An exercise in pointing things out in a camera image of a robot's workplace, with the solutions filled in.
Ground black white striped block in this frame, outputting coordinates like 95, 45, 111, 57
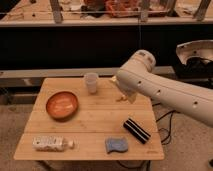
123, 118, 151, 144

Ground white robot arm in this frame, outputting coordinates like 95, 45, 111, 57
116, 50, 213, 127

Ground blue sponge cloth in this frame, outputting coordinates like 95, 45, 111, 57
105, 138, 128, 153

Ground orange ceramic bowl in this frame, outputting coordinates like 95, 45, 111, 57
46, 91, 78, 120

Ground white plastic bottle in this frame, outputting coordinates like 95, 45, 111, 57
32, 136, 75, 152

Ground black floor cable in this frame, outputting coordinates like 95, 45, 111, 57
155, 109, 177, 146

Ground orange toy carrot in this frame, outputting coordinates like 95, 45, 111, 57
116, 96, 126, 102

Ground wooden table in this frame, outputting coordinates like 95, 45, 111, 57
14, 78, 164, 161

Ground translucent plastic cup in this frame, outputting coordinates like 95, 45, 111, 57
84, 73, 99, 94

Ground white robot base shell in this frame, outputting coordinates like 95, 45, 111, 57
176, 40, 213, 65

